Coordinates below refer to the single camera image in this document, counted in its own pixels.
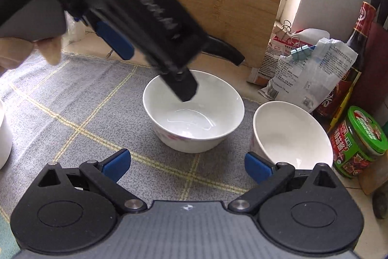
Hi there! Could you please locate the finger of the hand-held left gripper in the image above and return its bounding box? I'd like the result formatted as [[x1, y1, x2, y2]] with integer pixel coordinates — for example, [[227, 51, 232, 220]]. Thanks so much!
[[95, 21, 135, 61], [161, 66, 199, 102]]

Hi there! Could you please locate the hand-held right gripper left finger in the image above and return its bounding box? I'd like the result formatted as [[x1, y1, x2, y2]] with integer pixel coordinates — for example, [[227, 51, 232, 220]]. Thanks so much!
[[29, 148, 147, 215]]

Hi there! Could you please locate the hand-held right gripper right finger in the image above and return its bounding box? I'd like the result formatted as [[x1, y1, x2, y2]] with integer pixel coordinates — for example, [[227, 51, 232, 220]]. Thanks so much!
[[227, 151, 344, 215]]

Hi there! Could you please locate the white bowl with pink print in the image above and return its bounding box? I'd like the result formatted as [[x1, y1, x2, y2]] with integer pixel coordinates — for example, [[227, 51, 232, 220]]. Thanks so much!
[[143, 69, 245, 154], [252, 100, 334, 170]]

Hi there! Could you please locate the plain white bowl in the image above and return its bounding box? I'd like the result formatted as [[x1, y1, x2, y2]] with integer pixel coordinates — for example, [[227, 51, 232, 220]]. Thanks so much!
[[0, 100, 14, 170]]

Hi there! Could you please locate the grey and teal checked towel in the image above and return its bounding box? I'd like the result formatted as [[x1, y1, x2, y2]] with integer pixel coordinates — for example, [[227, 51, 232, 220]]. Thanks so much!
[[0, 51, 304, 247]]

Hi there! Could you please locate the red and white food bag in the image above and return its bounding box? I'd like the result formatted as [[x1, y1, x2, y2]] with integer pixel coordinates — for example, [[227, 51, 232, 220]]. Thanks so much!
[[247, 21, 331, 86]]

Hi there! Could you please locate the green-lid sauce tub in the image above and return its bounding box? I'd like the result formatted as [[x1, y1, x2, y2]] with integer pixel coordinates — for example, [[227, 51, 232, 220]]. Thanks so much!
[[329, 106, 388, 178]]

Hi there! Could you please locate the white printed food bag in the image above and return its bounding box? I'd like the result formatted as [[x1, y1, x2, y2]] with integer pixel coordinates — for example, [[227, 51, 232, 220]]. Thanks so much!
[[258, 38, 359, 114]]

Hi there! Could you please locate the dark soy sauce bottle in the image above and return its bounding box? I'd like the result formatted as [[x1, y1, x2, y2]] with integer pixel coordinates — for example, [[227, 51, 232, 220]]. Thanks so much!
[[312, 2, 377, 132]]

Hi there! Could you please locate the green binder clip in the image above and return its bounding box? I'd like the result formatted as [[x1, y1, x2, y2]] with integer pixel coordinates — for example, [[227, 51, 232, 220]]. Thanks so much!
[[289, 45, 316, 61]]

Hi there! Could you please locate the dark red knife block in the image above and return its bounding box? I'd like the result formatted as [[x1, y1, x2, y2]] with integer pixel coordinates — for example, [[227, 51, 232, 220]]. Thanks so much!
[[348, 22, 388, 120]]

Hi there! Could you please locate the steel knife with black handle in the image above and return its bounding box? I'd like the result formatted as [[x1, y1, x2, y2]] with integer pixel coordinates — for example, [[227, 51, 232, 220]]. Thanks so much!
[[202, 34, 245, 66]]

